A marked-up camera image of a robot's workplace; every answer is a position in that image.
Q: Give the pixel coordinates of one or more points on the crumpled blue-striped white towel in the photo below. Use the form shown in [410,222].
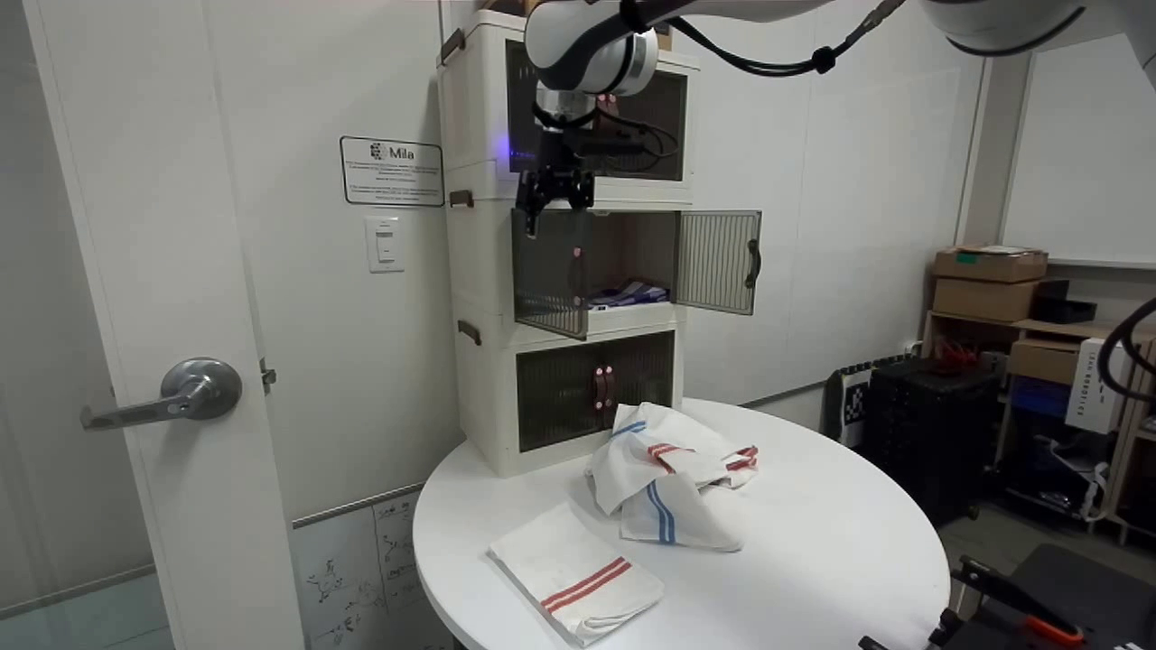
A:
[653,503]

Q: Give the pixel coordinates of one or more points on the wall name sign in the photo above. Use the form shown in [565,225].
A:
[382,172]

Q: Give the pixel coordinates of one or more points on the white stacked cabinet unit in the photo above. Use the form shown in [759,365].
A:
[527,394]

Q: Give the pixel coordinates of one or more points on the whiteboard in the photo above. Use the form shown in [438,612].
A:
[1084,159]

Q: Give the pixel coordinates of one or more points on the black crate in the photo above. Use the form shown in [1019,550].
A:
[931,431]

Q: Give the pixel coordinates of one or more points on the wooden shelf unit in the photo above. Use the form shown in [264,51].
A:
[1039,459]

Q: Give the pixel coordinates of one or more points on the white light switch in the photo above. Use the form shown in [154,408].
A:
[386,248]

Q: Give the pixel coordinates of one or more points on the white door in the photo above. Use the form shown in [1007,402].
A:
[140,129]

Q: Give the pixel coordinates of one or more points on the folded red-striped white towel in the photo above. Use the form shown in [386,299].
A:
[577,580]

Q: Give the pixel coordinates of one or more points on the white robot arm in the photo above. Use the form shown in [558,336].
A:
[589,49]

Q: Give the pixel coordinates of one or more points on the blue items inside cabinet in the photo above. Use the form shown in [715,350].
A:
[638,293]

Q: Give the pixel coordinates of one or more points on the silver door lever handle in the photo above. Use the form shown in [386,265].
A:
[197,388]

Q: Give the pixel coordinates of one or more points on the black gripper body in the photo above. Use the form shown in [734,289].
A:
[558,172]

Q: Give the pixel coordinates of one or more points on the white product box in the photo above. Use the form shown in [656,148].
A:
[1092,402]

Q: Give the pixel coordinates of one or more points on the crumpled red-striped white towel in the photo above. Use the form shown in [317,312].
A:
[700,454]

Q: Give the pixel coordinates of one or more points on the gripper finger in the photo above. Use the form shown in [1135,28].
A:
[585,201]
[530,214]

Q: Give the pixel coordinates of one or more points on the cardboard box on shelf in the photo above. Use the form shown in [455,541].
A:
[987,284]

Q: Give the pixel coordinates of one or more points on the red-handled black tool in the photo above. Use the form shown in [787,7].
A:
[990,612]

